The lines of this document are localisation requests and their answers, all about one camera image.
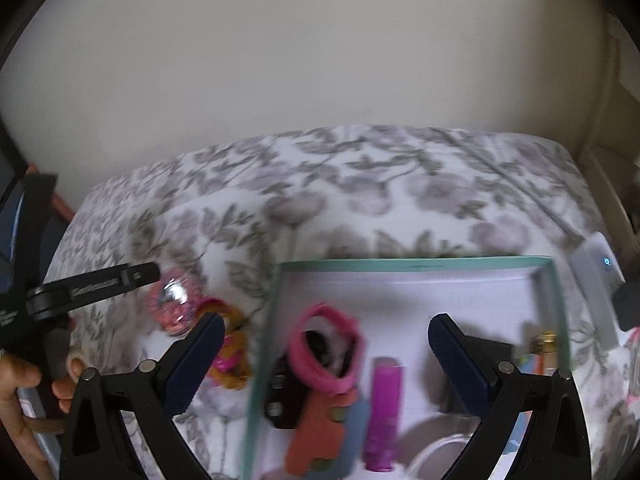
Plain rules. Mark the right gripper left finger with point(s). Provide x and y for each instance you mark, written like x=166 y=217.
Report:
x=96 y=442

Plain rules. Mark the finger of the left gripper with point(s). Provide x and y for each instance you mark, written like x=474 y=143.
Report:
x=58 y=297

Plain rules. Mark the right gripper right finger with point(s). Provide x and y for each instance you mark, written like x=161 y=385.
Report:
x=555 y=444

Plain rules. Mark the grey watch band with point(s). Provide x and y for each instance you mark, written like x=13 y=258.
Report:
x=439 y=453

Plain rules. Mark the purple lighter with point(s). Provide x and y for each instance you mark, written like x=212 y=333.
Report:
x=385 y=403

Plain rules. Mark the coral toy phone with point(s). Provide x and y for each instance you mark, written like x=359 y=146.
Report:
x=329 y=437

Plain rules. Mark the black power adapter cube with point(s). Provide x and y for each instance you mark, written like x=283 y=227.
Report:
x=471 y=374

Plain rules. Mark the person's left hand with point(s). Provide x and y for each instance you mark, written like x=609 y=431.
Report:
x=17 y=373

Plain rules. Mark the small gold bottle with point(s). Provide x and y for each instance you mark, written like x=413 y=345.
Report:
x=544 y=348

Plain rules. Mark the clear capsule with pink toy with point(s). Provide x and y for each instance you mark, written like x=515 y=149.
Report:
x=173 y=301

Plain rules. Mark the orange pink cartoon figure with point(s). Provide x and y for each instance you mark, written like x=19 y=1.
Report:
x=230 y=369

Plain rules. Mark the black charger block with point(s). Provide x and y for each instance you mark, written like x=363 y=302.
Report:
x=626 y=304

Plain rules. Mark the white power bank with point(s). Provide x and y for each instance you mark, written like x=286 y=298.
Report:
x=599 y=277

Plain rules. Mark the floral grey white bedspread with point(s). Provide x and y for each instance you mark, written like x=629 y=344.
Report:
x=231 y=213

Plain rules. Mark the white teal-rimmed box tray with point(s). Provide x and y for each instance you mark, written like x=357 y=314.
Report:
x=509 y=299

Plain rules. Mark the cream wooden shelf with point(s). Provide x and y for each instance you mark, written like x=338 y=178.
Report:
x=609 y=152

